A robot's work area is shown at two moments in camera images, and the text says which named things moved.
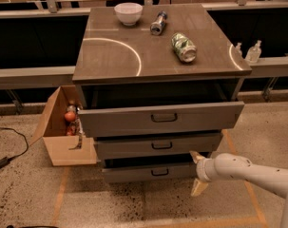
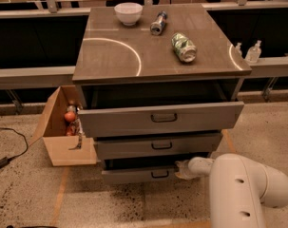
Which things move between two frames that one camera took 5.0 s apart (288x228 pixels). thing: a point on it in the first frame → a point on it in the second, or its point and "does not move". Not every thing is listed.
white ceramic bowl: [128, 12] does not move
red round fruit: [69, 116] does not move
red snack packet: [71, 129] does not move
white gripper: [201, 170] → [193, 167]
